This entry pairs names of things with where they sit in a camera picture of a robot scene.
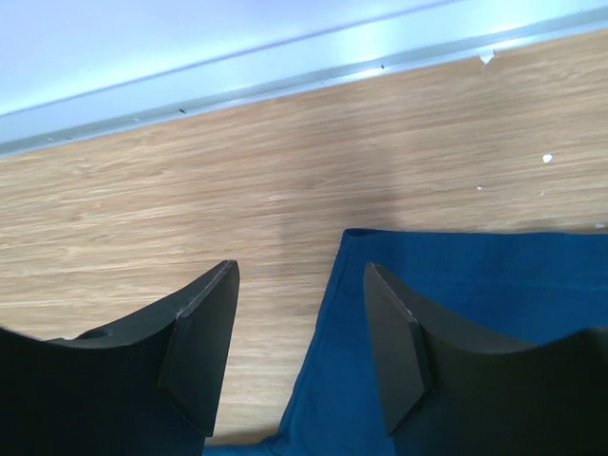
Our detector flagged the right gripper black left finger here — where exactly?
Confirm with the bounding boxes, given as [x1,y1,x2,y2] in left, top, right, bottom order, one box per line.
[1,260,239,455]

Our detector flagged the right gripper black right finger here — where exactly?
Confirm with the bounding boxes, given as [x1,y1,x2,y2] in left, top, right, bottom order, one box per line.
[364,263,607,455]

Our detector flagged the blue t shirt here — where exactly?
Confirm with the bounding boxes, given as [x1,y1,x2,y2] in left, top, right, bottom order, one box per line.
[205,229,607,455]

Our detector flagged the white paper scrap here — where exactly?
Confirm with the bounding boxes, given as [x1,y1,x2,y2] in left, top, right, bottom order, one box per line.
[479,49,495,67]

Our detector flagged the aluminium frame rail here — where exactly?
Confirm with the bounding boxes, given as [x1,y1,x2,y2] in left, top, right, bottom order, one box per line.
[1,1,607,155]

